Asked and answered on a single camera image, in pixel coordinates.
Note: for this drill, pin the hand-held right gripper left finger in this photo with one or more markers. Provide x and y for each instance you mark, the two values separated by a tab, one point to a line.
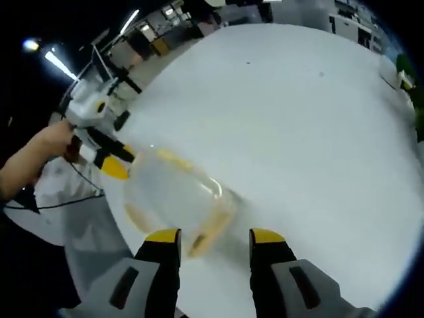
159	275

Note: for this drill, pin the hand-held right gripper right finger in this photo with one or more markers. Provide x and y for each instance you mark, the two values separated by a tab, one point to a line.
271	275

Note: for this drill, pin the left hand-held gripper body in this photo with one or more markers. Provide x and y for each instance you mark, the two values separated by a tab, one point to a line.
86	106

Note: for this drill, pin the clear plastic buckle container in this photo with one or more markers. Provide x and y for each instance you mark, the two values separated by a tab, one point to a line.
179	198

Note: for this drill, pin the person's left hand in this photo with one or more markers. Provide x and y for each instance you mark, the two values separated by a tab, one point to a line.
58	137

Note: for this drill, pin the straight ceiling light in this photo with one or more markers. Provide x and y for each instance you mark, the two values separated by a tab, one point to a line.
61	65
130	20

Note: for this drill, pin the white desk with black legs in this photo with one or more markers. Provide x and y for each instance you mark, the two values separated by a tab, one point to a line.
127	79

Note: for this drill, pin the grey mesh office chair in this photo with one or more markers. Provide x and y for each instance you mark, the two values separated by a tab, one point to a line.
92	225

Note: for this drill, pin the small wooden cabinet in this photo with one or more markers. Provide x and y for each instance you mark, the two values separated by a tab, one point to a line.
159	46

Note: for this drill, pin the green potted plant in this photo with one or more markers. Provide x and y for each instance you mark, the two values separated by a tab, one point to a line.
415	99

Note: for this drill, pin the white counter cabinet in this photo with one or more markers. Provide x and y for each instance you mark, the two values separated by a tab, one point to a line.
344	26

